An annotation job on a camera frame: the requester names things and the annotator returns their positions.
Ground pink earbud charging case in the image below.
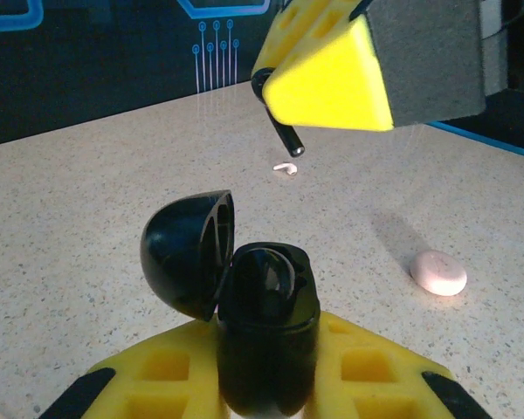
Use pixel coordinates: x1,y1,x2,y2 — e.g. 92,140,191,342
409,249,468,298

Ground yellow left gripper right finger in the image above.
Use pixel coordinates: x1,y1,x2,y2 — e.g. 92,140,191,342
303,310,494,419

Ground black earbud charging case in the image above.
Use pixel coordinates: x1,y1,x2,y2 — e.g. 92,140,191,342
139,189,322,416

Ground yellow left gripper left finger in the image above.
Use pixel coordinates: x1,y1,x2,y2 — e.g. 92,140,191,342
37,313,231,419

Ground aluminium side rail blue trim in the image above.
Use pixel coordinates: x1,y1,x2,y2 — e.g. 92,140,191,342
425,120,524,161

